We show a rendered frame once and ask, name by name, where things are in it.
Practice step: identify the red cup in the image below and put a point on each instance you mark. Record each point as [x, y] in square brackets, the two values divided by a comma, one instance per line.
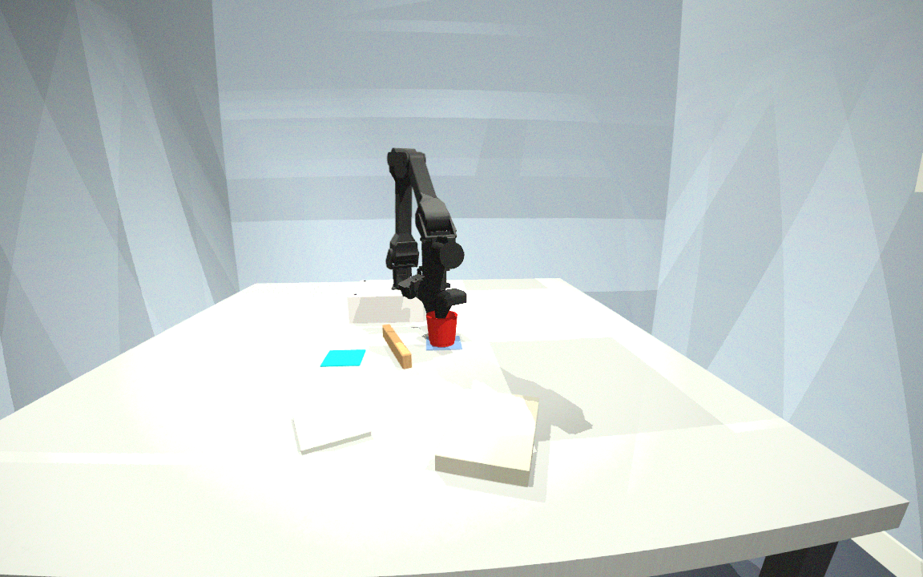
[441, 332]

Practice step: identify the light wooden plank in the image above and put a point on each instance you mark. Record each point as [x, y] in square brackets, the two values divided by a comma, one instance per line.
[396, 345]

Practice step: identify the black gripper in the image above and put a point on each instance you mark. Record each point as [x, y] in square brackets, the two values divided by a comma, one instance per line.
[440, 299]

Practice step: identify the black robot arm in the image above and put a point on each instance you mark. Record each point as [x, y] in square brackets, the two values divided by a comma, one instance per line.
[438, 246]

